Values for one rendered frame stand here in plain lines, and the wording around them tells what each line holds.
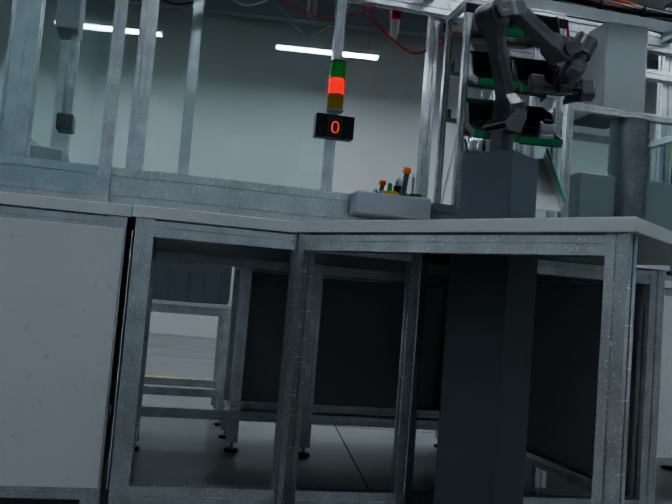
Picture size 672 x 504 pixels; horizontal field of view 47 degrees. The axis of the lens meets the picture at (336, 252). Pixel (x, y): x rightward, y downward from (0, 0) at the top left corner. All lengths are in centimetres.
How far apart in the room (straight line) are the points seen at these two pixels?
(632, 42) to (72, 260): 251
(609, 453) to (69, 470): 123
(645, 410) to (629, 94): 157
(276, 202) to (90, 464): 80
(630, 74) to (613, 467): 228
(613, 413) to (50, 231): 133
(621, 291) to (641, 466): 97
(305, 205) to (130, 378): 63
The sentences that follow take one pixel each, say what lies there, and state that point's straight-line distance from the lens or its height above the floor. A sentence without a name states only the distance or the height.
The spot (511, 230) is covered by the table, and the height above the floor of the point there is 83.
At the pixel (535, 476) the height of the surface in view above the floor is 8.
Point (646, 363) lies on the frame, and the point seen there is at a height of 56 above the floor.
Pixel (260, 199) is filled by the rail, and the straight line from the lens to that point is 205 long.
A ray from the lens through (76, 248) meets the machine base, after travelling 197.
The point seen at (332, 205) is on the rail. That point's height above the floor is 92.
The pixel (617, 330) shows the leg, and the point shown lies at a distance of 153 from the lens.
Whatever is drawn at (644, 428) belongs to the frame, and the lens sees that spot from 239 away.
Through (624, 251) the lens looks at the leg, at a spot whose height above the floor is 80.
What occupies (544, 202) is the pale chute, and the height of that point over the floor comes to 102.
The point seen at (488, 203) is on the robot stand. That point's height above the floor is 93.
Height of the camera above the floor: 65
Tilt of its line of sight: 4 degrees up
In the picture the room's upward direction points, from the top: 5 degrees clockwise
